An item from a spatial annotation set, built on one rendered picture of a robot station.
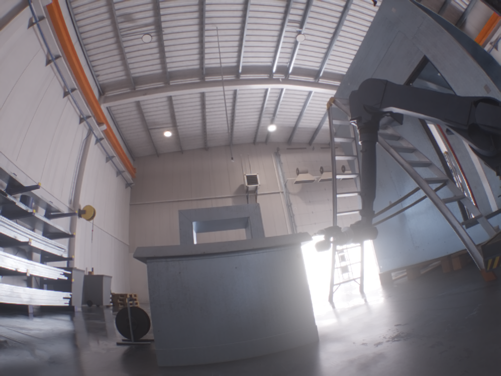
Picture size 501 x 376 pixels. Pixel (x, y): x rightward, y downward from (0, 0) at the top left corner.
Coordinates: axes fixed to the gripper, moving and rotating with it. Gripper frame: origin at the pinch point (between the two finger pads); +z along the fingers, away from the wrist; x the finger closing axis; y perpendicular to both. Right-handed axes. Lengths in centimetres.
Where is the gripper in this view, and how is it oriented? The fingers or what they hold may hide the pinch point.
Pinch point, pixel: (327, 239)
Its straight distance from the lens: 167.7
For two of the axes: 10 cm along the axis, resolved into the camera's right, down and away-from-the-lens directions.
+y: 1.1, -7.5, -6.6
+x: 2.1, 6.6, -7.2
